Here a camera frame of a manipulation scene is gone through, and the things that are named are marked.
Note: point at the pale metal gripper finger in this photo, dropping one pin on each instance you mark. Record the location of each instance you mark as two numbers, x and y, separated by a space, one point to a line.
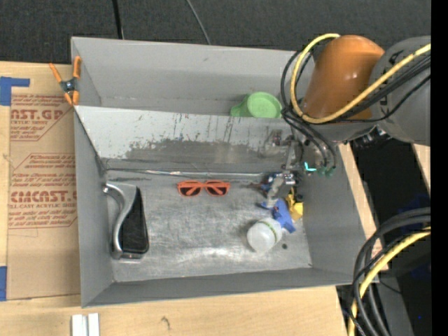
280 188
270 182

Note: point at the blue toy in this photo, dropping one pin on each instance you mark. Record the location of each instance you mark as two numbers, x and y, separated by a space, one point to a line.
284 219

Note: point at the grey metal bin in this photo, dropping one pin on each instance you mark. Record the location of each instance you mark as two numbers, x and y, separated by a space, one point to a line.
196 229

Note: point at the yellow toy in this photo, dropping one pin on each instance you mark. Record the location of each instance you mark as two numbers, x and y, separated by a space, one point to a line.
296 208

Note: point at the orange sunglasses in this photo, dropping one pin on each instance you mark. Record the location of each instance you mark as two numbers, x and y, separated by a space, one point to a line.
203 188

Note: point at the green plastic cup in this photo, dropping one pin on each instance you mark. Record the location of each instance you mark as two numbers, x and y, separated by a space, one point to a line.
260 105

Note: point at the white plastic bottle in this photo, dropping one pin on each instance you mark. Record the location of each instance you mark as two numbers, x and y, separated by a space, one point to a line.
263 236

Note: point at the brown cardboard board red print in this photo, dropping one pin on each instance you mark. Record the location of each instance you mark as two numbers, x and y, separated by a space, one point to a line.
38 222

